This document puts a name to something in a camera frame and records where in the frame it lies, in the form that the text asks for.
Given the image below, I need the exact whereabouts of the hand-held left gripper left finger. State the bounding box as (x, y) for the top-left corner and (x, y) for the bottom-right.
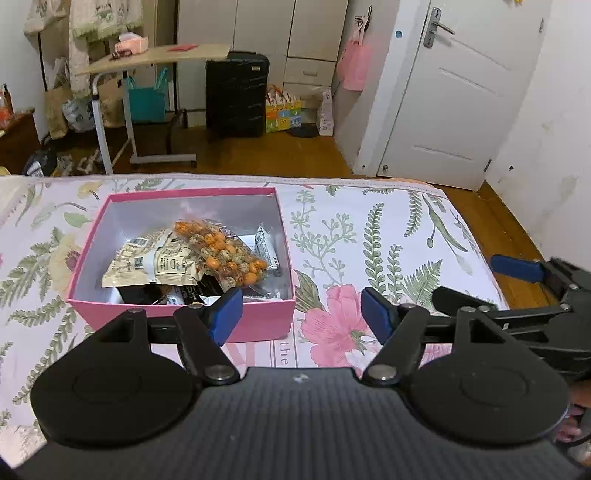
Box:
(69, 286), (245, 387)

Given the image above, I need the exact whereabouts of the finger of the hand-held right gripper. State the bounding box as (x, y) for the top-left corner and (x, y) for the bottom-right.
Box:
(431, 286), (571, 326)
(490, 255), (591, 305)

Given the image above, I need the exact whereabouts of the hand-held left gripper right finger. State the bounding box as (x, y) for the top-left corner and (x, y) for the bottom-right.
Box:
(360, 286), (539, 387)

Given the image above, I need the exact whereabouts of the pink cardboard box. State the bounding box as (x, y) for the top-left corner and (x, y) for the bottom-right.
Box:
(65, 187), (297, 344)

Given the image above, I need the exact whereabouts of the clear bag of coated peanuts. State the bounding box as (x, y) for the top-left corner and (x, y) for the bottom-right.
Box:
(173, 219), (271, 291)

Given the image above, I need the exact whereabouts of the beige snack packet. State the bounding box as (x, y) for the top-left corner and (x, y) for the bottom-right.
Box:
(152, 244), (205, 283)
(102, 231), (162, 288)

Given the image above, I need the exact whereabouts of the white snack packet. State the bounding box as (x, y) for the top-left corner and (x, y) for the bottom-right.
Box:
(254, 224), (282, 278)

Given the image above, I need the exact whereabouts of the black textured snack packet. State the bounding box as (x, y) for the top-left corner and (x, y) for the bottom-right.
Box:
(117, 282), (185, 306)

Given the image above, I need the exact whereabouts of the person's right hand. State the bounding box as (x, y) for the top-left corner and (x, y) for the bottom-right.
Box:
(556, 381), (591, 455)

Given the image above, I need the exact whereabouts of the white door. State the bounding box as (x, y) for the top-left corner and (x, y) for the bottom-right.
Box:
(353, 0), (552, 192)

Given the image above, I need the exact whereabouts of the white standing pouch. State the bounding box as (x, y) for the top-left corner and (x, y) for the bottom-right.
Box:
(318, 88), (334, 137)

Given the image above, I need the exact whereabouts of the colourful gift bag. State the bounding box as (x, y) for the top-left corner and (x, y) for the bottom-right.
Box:
(265, 85), (303, 134)

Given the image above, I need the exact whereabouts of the black suitcase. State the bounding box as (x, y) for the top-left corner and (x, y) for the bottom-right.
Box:
(205, 52), (271, 140)

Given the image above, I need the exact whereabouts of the teal tote bag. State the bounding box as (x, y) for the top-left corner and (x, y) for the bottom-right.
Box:
(126, 67), (169, 123)

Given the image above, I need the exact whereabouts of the brown paper bag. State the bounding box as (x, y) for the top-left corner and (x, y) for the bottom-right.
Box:
(44, 85), (72, 139)
(99, 76), (127, 127)

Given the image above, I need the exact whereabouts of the black bag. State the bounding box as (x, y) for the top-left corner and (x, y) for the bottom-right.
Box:
(22, 148), (58, 178)

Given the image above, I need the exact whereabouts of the printed white plastic bag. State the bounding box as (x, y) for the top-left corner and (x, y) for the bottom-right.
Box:
(61, 98), (95, 134)

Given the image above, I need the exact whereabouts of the pink hanging bag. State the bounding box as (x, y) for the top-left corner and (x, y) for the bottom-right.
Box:
(336, 25), (372, 92)

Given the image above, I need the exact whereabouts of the wooden overbed table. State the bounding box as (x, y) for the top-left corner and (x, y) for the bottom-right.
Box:
(76, 44), (232, 174)

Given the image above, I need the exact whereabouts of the wooden nightstand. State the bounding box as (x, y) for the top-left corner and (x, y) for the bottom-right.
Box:
(0, 108), (40, 174)

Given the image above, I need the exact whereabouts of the pink tissue box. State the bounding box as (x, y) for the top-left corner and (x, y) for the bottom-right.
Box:
(115, 33), (149, 54)

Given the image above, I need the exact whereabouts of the white wardrobe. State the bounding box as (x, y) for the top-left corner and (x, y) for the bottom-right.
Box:
(178, 0), (349, 125)

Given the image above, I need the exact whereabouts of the cream knitted garment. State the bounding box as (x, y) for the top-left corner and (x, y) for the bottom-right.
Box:
(69, 0), (144, 97)

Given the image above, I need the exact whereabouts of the cream canvas tote bag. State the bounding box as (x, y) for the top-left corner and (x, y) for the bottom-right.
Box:
(23, 0), (70, 35)

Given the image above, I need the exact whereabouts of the silver door handle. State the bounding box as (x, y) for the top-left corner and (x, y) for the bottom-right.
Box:
(424, 8), (455, 49)

